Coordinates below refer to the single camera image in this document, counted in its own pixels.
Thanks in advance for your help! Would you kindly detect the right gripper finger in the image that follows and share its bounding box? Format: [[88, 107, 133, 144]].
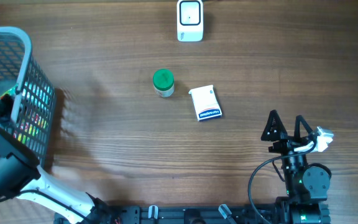
[[260, 110, 288, 142], [293, 114, 314, 140]]

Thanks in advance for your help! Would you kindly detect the white blue plaster box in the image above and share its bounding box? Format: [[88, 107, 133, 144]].
[[188, 85, 223, 121]]

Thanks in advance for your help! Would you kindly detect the green lid jar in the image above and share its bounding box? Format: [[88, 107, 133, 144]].
[[152, 69, 175, 98]]

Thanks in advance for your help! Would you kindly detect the Haribo gummy candy bag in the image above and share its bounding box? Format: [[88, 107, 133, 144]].
[[0, 83, 55, 148]]

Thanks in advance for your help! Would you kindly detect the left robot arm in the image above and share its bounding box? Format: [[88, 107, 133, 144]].
[[0, 127, 114, 223]]

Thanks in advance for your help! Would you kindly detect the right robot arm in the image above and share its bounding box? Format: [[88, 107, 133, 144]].
[[260, 110, 334, 224]]

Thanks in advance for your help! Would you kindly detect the white barcode scanner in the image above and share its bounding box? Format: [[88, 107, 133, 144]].
[[177, 0, 204, 42]]

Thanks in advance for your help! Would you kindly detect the grey plastic mesh basket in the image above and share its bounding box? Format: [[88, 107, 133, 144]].
[[0, 27, 56, 166]]

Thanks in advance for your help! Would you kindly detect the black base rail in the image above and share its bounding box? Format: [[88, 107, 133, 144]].
[[53, 203, 331, 224]]

